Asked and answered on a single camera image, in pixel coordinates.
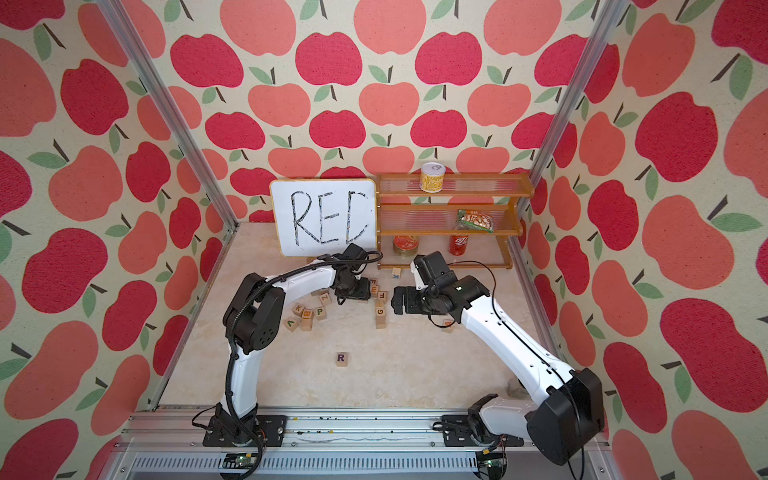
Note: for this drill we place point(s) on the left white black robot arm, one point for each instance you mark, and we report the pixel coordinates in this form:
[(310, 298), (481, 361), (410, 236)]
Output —
[(252, 322)]

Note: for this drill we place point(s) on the green snack bag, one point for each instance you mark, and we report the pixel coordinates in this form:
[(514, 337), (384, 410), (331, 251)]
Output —
[(475, 220)]

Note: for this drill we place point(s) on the red flat tin can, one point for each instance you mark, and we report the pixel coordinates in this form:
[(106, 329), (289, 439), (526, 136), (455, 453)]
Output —
[(406, 245)]

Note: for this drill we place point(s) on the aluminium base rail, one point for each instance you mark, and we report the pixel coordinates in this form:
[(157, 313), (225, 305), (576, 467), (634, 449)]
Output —
[(332, 443)]

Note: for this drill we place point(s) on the wooden block letter R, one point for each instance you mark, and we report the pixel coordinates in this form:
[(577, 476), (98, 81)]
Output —
[(342, 359)]

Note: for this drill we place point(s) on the wooden three-tier shelf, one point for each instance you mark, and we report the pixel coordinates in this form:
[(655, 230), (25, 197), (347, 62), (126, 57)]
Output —
[(403, 209)]

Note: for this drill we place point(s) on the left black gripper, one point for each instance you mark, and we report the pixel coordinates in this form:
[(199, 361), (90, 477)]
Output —
[(365, 292)]

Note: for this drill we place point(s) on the wooden block letter G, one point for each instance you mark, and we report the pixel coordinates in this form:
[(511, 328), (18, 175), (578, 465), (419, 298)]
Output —
[(380, 318)]

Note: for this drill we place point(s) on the red soda can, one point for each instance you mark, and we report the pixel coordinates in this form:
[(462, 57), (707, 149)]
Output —
[(458, 244)]

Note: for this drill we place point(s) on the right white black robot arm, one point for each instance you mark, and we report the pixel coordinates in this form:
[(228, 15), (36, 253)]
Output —
[(566, 407)]

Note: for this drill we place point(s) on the yellow tin can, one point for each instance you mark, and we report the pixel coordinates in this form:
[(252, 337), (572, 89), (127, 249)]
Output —
[(432, 177)]

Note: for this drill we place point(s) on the wooden block letter V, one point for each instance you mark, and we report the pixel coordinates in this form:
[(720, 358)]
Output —
[(292, 324)]

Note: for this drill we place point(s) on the whiteboard with RED writing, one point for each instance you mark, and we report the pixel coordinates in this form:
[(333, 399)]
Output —
[(319, 216)]

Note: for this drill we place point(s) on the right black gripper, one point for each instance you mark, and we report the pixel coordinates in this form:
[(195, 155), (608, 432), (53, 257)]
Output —
[(410, 306)]

